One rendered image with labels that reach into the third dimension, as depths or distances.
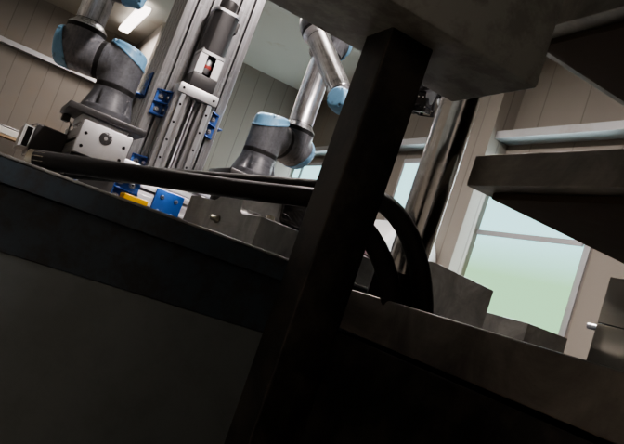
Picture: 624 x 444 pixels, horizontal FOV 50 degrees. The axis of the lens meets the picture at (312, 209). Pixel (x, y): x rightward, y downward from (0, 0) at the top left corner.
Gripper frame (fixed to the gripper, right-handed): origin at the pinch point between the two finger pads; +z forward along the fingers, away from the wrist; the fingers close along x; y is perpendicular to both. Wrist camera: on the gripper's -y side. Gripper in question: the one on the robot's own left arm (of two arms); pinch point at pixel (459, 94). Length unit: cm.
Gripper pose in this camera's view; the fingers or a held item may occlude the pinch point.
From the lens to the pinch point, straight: 205.6
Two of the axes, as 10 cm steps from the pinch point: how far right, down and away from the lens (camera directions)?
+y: -2.5, 9.7, -0.1
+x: -6.0, -1.6, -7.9
